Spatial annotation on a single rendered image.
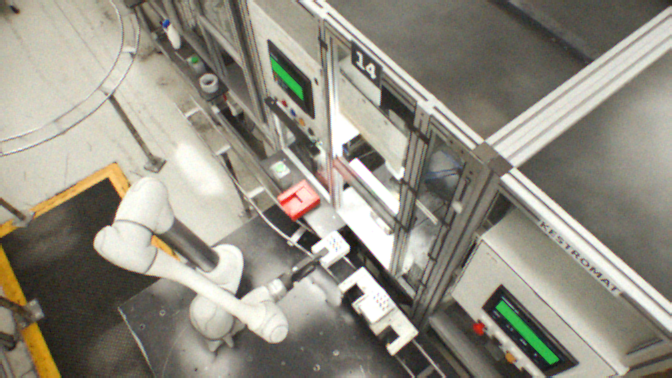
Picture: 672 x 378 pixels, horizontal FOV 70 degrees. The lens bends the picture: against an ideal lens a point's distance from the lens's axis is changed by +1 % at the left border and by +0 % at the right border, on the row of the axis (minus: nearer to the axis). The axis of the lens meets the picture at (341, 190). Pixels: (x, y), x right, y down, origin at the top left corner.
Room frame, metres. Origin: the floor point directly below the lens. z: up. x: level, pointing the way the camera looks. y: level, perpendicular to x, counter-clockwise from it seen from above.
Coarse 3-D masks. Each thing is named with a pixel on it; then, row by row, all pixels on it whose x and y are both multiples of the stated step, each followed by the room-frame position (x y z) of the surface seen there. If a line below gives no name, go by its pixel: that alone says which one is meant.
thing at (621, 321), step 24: (504, 216) 0.50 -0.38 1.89; (528, 240) 0.43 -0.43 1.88; (552, 240) 0.40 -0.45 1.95; (552, 264) 0.37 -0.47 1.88; (576, 264) 0.35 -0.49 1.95; (576, 288) 0.32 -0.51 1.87; (600, 288) 0.30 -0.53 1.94; (456, 312) 0.47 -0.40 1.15; (600, 312) 0.26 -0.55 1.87; (624, 312) 0.25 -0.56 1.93; (456, 336) 0.43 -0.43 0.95; (480, 336) 0.37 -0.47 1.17; (624, 336) 0.21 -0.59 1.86; (648, 336) 0.20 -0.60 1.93; (480, 360) 0.33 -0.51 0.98; (504, 360) 0.29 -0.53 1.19
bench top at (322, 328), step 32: (256, 224) 1.09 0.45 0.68; (288, 224) 1.09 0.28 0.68; (256, 256) 0.92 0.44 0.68; (288, 256) 0.91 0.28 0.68; (352, 256) 0.89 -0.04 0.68; (160, 288) 0.77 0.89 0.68; (320, 288) 0.74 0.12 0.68; (384, 288) 0.72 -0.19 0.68; (128, 320) 0.62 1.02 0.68; (160, 320) 0.62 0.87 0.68; (288, 320) 0.59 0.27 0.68; (320, 320) 0.58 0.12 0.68; (352, 320) 0.58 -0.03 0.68; (160, 352) 0.47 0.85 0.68; (192, 352) 0.47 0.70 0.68; (224, 352) 0.46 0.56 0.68; (256, 352) 0.45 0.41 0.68; (288, 352) 0.45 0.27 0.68; (320, 352) 0.44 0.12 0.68; (352, 352) 0.43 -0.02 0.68; (384, 352) 0.43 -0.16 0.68; (416, 352) 0.42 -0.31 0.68
